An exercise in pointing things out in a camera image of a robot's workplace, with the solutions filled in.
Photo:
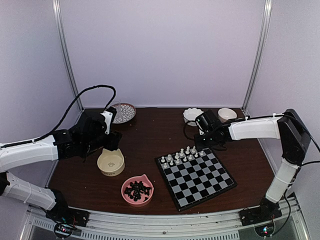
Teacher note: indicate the aluminium frame post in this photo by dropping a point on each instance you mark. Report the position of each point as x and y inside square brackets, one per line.
[64, 48]
[263, 35]

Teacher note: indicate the black chess pieces pile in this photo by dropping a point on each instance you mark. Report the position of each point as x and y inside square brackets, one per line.
[136, 190]

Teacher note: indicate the aluminium frame post right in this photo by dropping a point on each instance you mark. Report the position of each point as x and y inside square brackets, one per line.
[263, 35]

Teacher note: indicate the white scalloped bowl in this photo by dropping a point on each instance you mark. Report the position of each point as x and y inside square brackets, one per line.
[190, 114]

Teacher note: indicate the pink bowl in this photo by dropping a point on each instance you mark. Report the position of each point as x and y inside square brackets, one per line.
[146, 182]

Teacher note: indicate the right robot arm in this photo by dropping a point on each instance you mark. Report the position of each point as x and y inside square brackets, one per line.
[286, 127]

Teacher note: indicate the aluminium frame post left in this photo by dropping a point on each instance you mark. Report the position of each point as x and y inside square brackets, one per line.
[64, 48]

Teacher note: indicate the black and white chessboard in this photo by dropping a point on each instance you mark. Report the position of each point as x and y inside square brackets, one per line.
[195, 181]

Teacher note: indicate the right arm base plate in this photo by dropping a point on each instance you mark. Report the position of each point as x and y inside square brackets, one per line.
[259, 214]

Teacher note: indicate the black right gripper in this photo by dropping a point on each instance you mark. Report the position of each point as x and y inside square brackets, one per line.
[199, 145]

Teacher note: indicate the patterned saucer plate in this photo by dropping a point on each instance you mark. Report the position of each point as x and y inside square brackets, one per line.
[128, 112]

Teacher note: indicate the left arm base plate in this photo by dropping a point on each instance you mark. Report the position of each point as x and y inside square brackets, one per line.
[67, 215]

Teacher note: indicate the aluminium front rail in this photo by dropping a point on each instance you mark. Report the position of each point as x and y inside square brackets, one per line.
[223, 225]

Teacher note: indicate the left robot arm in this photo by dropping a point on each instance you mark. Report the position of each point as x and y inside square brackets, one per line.
[55, 146]

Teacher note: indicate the white chess piece tall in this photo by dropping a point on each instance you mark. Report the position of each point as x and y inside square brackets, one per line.
[187, 151]
[193, 150]

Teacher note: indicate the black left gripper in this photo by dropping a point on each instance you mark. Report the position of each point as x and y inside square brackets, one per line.
[114, 139]

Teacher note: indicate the clear glass tumbler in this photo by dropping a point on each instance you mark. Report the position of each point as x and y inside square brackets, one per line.
[117, 105]

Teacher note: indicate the small cream bowl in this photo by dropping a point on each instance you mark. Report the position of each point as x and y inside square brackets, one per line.
[225, 114]

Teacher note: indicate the cream bowl with spout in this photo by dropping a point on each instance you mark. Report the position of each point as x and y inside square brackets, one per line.
[111, 163]

